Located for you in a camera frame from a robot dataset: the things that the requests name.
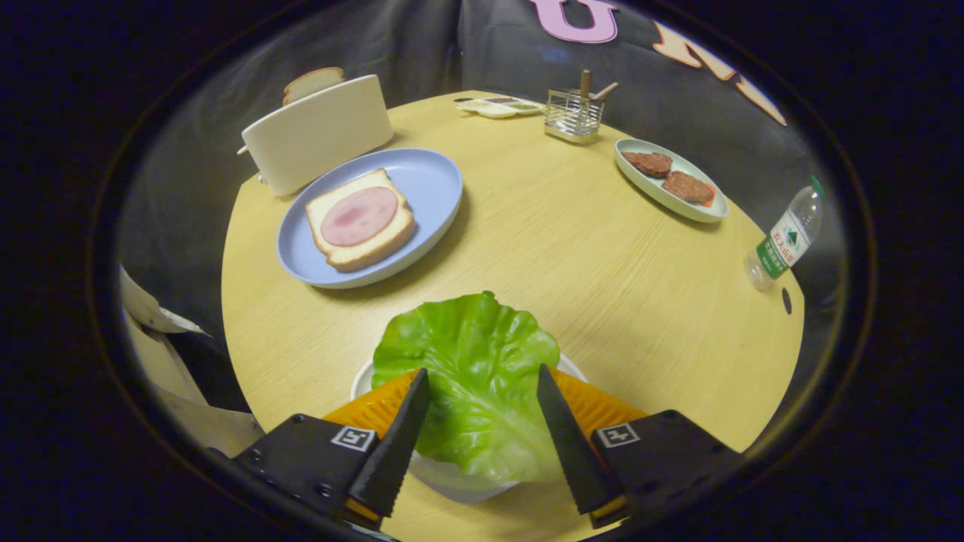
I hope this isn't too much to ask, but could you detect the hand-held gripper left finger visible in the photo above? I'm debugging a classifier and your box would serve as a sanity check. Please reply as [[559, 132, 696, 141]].
[[232, 368, 432, 528]]

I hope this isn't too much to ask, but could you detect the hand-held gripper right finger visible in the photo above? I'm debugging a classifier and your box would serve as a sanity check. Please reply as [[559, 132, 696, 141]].
[[537, 365, 743, 529]]

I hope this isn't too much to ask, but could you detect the green lettuce leaf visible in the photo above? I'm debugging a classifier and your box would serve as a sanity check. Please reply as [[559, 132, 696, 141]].
[[372, 291, 563, 483]]

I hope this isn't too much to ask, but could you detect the plain bread slice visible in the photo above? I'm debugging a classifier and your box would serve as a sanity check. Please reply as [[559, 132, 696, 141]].
[[282, 67, 346, 106]]

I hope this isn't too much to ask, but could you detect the white plate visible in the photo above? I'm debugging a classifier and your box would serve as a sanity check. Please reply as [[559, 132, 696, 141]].
[[350, 354, 589, 505]]

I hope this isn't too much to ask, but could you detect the bread slice under ham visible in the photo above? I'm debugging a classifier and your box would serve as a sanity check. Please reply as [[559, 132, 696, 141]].
[[305, 169, 417, 273]]

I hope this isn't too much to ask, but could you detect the pink ham slice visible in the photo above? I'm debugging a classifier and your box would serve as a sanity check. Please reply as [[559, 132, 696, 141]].
[[320, 187, 400, 248]]

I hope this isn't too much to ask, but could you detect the blue plate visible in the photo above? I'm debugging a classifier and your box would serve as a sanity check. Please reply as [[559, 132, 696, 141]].
[[276, 148, 464, 290]]

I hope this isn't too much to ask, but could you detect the pale green plate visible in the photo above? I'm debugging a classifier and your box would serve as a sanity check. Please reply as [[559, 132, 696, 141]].
[[615, 138, 730, 224]]

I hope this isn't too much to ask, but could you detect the white sheet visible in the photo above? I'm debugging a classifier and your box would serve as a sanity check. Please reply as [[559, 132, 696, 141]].
[[118, 263, 266, 457]]

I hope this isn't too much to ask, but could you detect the brown meat patty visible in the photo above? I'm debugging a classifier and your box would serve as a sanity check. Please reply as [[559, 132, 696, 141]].
[[662, 171, 715, 206], [622, 151, 674, 179]]

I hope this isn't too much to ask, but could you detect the clear water bottle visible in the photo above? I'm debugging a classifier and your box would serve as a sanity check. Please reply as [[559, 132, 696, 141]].
[[744, 176, 825, 292]]

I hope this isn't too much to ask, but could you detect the white toaster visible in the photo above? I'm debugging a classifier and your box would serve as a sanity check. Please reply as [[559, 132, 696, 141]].
[[238, 74, 395, 198]]

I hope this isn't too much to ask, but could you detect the white divided condiment dish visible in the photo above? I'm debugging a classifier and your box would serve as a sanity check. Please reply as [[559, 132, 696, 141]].
[[453, 96, 545, 120]]

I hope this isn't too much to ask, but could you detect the wooden utensil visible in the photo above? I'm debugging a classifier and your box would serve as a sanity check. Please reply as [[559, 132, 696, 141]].
[[578, 69, 621, 102]]

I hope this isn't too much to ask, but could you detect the black backdrop cloth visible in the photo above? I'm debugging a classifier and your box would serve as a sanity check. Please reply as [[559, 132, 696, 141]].
[[113, 0, 848, 411]]

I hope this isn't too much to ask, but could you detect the wire utensil holder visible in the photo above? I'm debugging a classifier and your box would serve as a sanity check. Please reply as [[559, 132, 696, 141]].
[[543, 89, 606, 145]]

